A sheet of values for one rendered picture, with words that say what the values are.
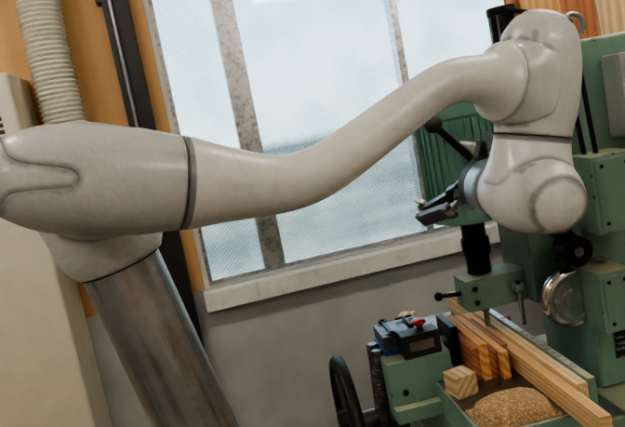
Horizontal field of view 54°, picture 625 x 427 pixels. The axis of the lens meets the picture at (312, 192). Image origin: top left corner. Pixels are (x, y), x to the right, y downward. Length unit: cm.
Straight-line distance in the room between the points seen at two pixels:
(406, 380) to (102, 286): 72
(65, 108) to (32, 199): 177
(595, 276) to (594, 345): 20
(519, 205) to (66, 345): 184
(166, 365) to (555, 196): 52
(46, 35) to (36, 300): 92
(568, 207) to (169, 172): 48
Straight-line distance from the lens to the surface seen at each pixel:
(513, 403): 116
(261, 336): 266
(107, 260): 76
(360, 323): 273
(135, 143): 61
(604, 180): 127
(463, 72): 78
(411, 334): 128
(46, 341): 237
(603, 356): 146
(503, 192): 84
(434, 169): 129
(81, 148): 61
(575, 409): 116
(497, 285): 138
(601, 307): 131
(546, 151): 84
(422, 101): 75
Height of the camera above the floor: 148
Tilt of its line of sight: 7 degrees down
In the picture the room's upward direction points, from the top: 11 degrees counter-clockwise
